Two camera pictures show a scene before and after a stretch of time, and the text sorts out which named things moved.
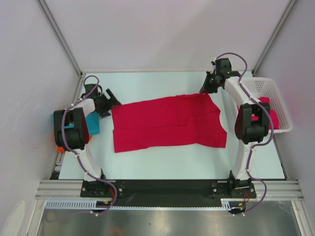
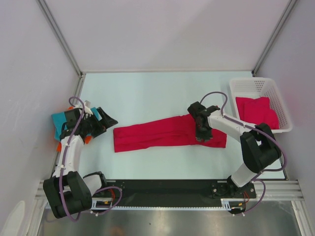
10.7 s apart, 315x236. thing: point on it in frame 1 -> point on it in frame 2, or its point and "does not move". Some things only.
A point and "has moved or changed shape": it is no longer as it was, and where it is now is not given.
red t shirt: [185, 119] has moved or changed shape
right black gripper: [206, 88] -> [200, 136]
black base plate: [122, 192] does not move
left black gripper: [104, 112] -> [107, 121]
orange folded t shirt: [60, 149] does not move
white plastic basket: [259, 87] does not move
